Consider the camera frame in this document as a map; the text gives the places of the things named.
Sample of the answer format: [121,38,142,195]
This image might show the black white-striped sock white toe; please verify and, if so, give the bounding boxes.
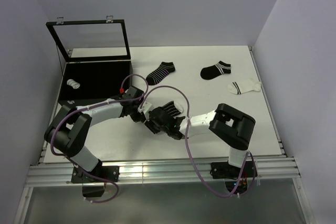
[162,101,183,117]

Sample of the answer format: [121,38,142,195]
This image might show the white sock black thin stripes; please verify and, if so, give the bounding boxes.
[66,79,80,90]

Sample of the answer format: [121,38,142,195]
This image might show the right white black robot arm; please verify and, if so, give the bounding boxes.
[148,103,256,177]

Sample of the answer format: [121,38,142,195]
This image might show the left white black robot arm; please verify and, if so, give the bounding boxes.
[44,86,144,182]

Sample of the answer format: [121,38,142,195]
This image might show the black sock with purple stripes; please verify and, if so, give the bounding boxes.
[146,62,175,86]

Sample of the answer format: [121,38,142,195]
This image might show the black display case base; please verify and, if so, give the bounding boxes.
[58,61,133,106]

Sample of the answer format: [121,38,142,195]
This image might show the black glass-panel case lid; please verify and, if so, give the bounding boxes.
[46,15,131,63]

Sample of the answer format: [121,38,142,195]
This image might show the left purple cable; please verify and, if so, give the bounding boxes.
[49,74,148,204]

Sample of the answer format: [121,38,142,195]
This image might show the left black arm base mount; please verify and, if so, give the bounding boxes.
[70,166,119,202]

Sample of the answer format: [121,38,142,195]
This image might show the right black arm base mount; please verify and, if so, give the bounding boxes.
[210,161,258,195]

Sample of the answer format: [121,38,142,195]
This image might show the aluminium front frame rail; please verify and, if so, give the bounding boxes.
[14,155,314,223]

